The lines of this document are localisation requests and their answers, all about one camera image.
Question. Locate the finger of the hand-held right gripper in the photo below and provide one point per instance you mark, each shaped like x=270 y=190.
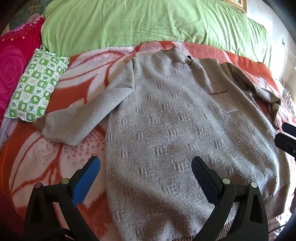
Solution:
x=289 y=128
x=286 y=144

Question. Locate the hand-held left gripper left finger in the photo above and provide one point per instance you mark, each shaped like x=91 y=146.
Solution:
x=86 y=182

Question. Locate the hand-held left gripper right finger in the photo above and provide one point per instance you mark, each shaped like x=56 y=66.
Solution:
x=206 y=183

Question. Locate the grey knitted sweater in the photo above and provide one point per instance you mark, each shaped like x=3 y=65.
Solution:
x=173 y=127

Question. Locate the pink patterned bed sheet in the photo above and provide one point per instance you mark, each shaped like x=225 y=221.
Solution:
x=289 y=102

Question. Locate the khaki garment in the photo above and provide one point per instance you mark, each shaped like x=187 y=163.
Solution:
x=254 y=89

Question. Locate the orange and white blanket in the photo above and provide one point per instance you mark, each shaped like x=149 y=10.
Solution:
x=76 y=76

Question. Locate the green patterned small pillow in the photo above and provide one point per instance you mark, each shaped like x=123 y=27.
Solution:
x=37 y=85

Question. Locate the pink rose patterned cushion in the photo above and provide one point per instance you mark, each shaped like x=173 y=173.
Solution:
x=13 y=67

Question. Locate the light green duvet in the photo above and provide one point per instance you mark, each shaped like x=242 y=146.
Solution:
x=138 y=23

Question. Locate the gold picture frame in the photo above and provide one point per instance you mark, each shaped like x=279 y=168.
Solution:
x=240 y=5

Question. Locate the printed wall hanging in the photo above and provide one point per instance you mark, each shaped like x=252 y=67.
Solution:
x=25 y=11

